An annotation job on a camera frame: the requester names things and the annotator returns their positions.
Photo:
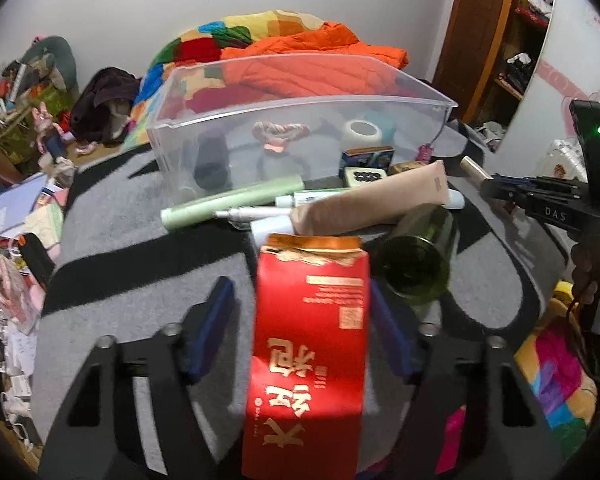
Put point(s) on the white tape roll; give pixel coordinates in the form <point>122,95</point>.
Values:
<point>360,135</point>

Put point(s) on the clear plastic bin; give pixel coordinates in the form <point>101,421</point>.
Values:
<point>300,125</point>

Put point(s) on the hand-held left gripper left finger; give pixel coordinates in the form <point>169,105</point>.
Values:
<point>215,325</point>

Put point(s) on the small white bottle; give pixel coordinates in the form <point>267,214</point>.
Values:
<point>270,232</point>

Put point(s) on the colourful patchwork blanket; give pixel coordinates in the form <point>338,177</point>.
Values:
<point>200,45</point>

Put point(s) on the blue notebook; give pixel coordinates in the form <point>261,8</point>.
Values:
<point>17,205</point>

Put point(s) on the dark clothes pile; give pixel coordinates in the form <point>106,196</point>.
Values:
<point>105,105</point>

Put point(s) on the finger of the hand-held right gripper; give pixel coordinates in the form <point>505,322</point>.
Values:
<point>555,185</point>
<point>505,190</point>

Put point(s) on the pink hair scrunchie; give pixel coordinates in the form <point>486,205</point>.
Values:
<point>280,132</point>

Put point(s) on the person's right hand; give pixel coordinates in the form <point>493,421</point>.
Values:
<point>585,270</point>

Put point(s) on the red carton box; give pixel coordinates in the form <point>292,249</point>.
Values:
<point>305,360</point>

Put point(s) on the teal round case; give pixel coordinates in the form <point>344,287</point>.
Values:
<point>389,125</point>

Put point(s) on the white tissue pack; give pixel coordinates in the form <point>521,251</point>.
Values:
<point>560,160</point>

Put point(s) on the wooden door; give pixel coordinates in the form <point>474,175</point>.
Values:
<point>475,35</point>

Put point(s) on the light green tube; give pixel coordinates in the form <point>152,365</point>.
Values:
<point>230,200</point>

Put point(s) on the grey-green pillow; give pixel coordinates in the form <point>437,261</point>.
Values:
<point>60,55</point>

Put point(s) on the white green tube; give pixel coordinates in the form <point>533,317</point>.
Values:
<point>310,195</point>

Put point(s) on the green bag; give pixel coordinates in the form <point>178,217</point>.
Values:
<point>50,100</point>

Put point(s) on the black cylinder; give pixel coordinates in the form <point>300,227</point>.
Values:
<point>212,160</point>

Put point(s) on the colourful cartoon bed sheet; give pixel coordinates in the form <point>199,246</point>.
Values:
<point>555,370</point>

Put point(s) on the white marker pen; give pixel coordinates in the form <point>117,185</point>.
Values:
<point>250,212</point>

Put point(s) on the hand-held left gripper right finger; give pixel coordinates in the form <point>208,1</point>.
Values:
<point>387,330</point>

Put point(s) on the blue gold-edged box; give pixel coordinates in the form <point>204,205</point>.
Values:
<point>367,157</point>

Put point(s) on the brown wrapped packet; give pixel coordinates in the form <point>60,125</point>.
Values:
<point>407,167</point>

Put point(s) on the black orange pouch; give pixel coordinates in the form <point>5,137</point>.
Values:
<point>37,260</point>

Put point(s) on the gold lipstick tube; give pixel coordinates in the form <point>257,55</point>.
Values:
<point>475,169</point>

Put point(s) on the orange quilt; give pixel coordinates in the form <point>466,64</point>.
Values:
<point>330,45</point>

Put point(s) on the wooden shelf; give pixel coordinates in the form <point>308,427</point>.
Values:
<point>522,35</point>

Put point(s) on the beige cosmetic tube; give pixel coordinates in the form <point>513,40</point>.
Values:
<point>370,205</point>

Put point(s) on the green glass bottle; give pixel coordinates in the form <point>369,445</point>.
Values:
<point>415,260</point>

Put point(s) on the white panel with pink hearts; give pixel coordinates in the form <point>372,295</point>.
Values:
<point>565,50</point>

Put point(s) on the pink bunny toy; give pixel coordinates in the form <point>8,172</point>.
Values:
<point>45,125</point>

